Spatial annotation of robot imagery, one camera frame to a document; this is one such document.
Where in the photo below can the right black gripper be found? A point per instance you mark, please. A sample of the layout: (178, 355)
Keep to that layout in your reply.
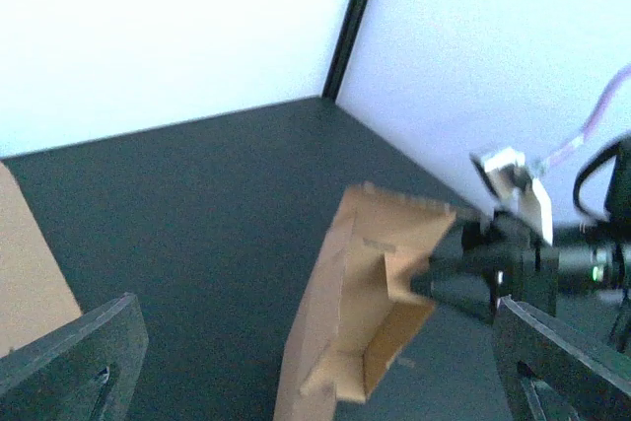
(508, 256)

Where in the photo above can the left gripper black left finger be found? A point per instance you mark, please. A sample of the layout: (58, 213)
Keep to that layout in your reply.
(86, 369)

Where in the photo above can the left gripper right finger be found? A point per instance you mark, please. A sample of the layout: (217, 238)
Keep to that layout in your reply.
(550, 371)

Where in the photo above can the brown cardboard box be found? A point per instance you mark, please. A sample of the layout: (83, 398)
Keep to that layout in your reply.
(358, 311)

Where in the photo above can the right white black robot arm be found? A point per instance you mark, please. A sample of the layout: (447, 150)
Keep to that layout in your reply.
(596, 257)

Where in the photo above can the right black frame post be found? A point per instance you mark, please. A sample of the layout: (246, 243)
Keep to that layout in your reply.
(342, 52)

